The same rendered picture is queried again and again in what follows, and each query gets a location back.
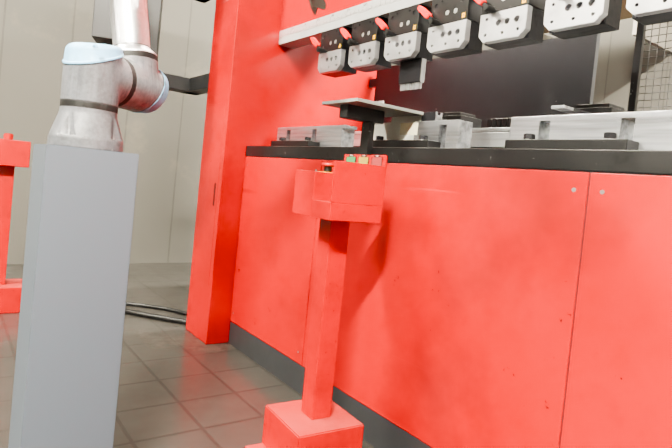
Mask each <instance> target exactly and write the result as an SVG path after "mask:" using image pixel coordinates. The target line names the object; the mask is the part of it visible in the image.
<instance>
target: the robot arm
mask: <svg viewBox="0 0 672 448"><path fill-rule="evenodd" d="M309 4H310V7H311V10H312V12H313V14H314V15H316V13H317V8H320V9H323V10H325V9H326V2H325V0H309ZM110 12H111V26H112V41H113V45H107V44H98V43H86V42H73V43H69V44H68V45H67V46H66V47H65V52H64V59H63V60H62V63H63V71H62V83H61V94H60V106H59V112H58V114H57V116H56V118H55V121H54V123H53V125H52V127H51V129H50V131H49V134H48V137H47V144H49V145H59V146H68V147H77V148H87V149H96V150H105V151H114V152H123V140H122V136H121V132H120V127H119V123H118V119H117V116H118V108H120V109H124V110H129V111H131V112H134V113H151V112H153V111H155V110H157V109H158V108H160V107H161V105H162V104H163V103H164V102H165V100H166V98H167V95H168V91H169V83H168V80H167V77H166V76H165V75H164V74H163V72H162V71H160V70H159V69H158V57H157V55H156V54H155V53H154V52H153V51H152V50H151V49H150V36H149V22H148V8H147V0H110Z"/></svg>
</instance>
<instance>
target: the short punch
mask: <svg viewBox="0 0 672 448"><path fill-rule="evenodd" d="M426 60H427V59H424V58H419V59H414V60H408V61H402V62H401V64H400V74H399V83H398V84H399V85H400V91H404V90H413V89H421V88H422V83H424V80H425V70H426Z"/></svg>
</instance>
